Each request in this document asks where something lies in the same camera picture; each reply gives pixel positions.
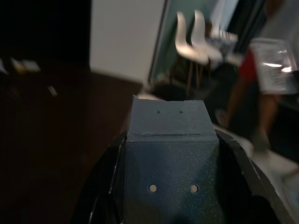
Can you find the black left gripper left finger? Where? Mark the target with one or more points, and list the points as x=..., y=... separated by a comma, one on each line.
x=105, y=186

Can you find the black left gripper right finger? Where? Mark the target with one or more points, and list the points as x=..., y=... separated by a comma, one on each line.
x=254, y=186

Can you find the dark brown wooden cabinet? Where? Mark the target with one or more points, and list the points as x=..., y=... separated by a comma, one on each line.
x=58, y=144

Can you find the dark blue printed block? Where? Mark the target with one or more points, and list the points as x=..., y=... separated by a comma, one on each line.
x=171, y=168

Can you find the person in red shirt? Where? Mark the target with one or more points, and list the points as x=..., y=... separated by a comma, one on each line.
x=247, y=93

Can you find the small white item on cabinet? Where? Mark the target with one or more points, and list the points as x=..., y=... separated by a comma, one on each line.
x=52, y=90

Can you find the clear plastic bag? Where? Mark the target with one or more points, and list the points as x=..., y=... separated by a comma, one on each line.
x=272, y=65

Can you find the cluttered table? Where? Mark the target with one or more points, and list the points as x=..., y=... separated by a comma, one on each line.
x=224, y=39

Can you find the white plastic chair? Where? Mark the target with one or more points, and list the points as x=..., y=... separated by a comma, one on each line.
x=184, y=39
x=201, y=35

